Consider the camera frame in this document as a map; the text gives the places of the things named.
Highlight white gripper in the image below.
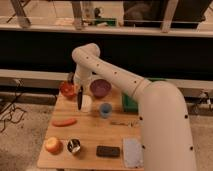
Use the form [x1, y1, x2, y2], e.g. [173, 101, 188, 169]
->
[74, 68, 92, 87]

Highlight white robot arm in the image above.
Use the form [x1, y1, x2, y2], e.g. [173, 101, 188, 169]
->
[72, 43, 197, 171]

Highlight red bowl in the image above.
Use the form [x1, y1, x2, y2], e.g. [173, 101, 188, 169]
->
[59, 81, 76, 99]

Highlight purple bowl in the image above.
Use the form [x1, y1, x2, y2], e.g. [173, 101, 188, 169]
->
[90, 79, 111, 98]

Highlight white cup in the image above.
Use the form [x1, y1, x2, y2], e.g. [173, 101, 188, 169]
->
[81, 95, 92, 112]

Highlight blue cup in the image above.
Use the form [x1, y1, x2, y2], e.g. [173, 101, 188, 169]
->
[99, 103, 112, 118]

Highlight orange carrot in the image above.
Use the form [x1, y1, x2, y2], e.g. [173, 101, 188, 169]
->
[51, 118, 77, 127]

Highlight green tray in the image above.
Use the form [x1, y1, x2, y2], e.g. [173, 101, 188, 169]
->
[119, 78, 157, 112]

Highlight green object on shelf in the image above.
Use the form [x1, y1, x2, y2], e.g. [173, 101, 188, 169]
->
[94, 18, 117, 26]

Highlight small metal cup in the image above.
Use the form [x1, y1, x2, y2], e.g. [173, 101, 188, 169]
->
[67, 139, 81, 154]

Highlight apple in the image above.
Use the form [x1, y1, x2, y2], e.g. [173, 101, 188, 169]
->
[45, 137, 62, 154]

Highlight black sponge block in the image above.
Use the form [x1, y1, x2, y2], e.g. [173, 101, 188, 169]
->
[96, 146, 120, 157]

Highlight grey blue cloth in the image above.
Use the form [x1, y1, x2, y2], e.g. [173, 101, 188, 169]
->
[123, 138, 143, 169]

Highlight black floor cables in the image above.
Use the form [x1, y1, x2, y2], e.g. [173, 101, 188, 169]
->
[0, 79, 28, 134]

